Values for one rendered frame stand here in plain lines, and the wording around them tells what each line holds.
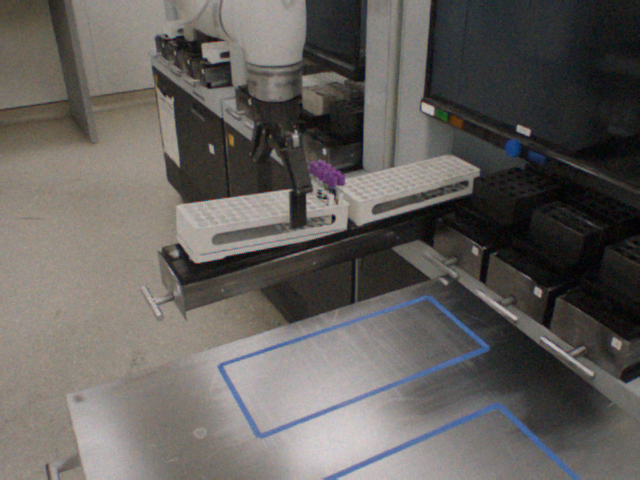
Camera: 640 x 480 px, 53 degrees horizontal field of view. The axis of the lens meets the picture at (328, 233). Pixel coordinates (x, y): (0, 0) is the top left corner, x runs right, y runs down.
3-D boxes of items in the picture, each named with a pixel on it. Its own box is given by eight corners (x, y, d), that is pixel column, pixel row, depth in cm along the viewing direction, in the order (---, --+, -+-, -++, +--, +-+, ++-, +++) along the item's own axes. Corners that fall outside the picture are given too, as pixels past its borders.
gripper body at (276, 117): (244, 91, 106) (248, 144, 111) (266, 105, 100) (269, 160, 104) (284, 85, 110) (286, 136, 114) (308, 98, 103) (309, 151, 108)
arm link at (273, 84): (260, 70, 97) (262, 108, 99) (312, 62, 100) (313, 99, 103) (236, 57, 103) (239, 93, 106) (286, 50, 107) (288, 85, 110)
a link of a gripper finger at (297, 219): (304, 187, 108) (306, 188, 107) (305, 223, 111) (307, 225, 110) (288, 191, 106) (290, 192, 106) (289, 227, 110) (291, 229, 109)
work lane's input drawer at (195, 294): (451, 200, 147) (455, 164, 143) (493, 225, 137) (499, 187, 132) (137, 290, 115) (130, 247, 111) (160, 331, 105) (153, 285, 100)
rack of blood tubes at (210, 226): (321, 213, 127) (324, 184, 124) (347, 234, 119) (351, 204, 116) (175, 237, 112) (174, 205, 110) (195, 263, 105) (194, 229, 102)
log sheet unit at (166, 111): (164, 153, 300) (153, 77, 283) (183, 173, 280) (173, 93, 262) (159, 154, 299) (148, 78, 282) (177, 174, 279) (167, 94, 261)
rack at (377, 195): (447, 180, 141) (450, 154, 138) (478, 197, 133) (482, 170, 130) (331, 211, 128) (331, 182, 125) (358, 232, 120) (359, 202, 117)
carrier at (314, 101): (329, 118, 172) (329, 96, 169) (322, 119, 171) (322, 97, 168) (308, 106, 180) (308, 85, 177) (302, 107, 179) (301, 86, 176)
